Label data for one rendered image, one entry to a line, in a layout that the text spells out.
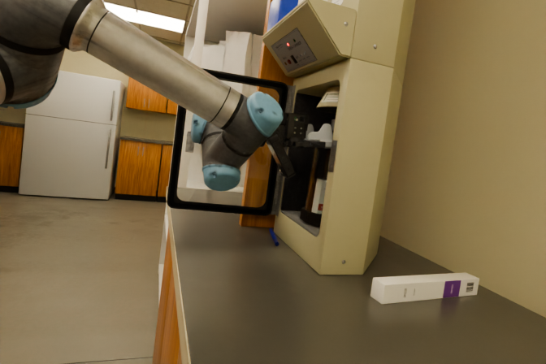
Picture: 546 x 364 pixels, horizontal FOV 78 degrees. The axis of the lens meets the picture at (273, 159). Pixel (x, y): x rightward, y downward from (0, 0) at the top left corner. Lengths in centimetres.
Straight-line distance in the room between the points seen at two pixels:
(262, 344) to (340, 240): 34
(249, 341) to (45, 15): 53
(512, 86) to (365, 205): 47
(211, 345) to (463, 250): 74
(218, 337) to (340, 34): 60
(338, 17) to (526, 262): 67
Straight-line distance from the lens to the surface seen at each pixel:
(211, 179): 68
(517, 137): 99
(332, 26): 76
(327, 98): 86
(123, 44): 59
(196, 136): 76
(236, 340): 53
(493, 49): 109
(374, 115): 78
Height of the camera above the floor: 121
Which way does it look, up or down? 3 degrees down
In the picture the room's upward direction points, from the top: 8 degrees clockwise
